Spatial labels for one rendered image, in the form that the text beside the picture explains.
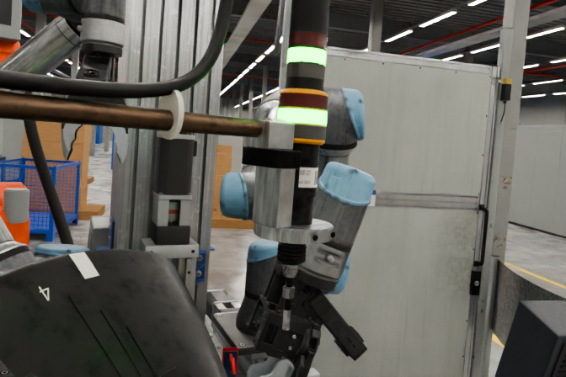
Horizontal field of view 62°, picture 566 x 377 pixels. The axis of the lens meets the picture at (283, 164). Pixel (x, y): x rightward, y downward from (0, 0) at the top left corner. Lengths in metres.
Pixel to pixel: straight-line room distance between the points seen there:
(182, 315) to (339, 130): 0.67
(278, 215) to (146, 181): 0.92
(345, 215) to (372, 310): 1.94
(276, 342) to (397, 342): 2.03
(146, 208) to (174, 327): 0.83
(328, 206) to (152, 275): 0.24
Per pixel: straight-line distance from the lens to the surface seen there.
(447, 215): 2.61
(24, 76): 0.28
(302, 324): 0.66
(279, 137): 0.38
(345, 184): 0.64
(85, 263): 0.51
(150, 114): 0.31
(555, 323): 1.05
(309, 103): 0.40
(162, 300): 0.51
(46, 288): 0.48
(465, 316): 2.82
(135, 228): 1.30
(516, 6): 7.49
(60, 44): 1.13
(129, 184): 1.28
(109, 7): 0.93
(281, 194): 0.38
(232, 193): 0.74
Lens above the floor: 1.54
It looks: 3 degrees down
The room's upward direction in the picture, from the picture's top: 4 degrees clockwise
